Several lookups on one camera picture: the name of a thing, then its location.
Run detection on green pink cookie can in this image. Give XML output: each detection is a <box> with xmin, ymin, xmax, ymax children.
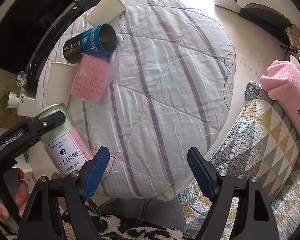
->
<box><xmin>42</xmin><ymin>116</ymin><xmax>93</xmax><ymax>176</ymax></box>

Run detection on white paper cup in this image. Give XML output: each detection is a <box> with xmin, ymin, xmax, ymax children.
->
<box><xmin>45</xmin><ymin>62</ymin><xmax>78</xmax><ymax>106</ymax></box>
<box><xmin>85</xmin><ymin>0</ymin><xmax>127</xmax><ymax>27</ymax></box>

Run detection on pink translucent plastic cup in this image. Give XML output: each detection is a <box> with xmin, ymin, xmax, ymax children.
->
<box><xmin>71</xmin><ymin>54</ymin><xmax>117</xmax><ymax>103</ymax></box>

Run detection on person's left hand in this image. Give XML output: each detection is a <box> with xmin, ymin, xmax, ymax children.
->
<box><xmin>0</xmin><ymin>168</ymin><xmax>30</xmax><ymax>225</ymax></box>

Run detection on black white patterned fabric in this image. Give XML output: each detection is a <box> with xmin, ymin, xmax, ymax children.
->
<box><xmin>0</xmin><ymin>204</ymin><xmax>193</xmax><ymax>240</ymax></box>

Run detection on triangle patterned quilted sofa cover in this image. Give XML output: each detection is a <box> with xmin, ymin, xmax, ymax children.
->
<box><xmin>189</xmin><ymin>82</ymin><xmax>300</xmax><ymax>239</ymax></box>

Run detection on glass snow globe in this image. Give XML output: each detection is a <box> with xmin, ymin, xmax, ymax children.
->
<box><xmin>16</xmin><ymin>71</ymin><xmax>28</xmax><ymax>87</ymax></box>

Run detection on large black television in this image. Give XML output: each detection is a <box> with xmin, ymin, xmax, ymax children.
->
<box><xmin>0</xmin><ymin>0</ymin><xmax>75</xmax><ymax>74</ymax></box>

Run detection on pink folded towel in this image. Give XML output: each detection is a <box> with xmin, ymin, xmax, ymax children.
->
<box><xmin>260</xmin><ymin>61</ymin><xmax>300</xmax><ymax>133</ymax></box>

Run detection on striped quilted table cover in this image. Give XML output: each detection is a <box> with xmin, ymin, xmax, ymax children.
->
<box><xmin>36</xmin><ymin>0</ymin><xmax>237</xmax><ymax>202</ymax></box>

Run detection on blue black towel canister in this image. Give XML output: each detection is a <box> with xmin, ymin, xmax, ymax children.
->
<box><xmin>63</xmin><ymin>23</ymin><xmax>117</xmax><ymax>64</ymax></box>

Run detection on brown folding chair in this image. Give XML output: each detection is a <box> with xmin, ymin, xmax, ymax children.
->
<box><xmin>280</xmin><ymin>24</ymin><xmax>300</xmax><ymax>58</ymax></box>

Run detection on black tv cabinet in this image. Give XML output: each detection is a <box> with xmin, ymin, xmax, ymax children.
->
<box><xmin>24</xmin><ymin>0</ymin><xmax>101</xmax><ymax>92</ymax></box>

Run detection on white massage chair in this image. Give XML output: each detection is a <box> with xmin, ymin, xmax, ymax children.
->
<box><xmin>214</xmin><ymin>0</ymin><xmax>300</xmax><ymax>29</ymax></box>

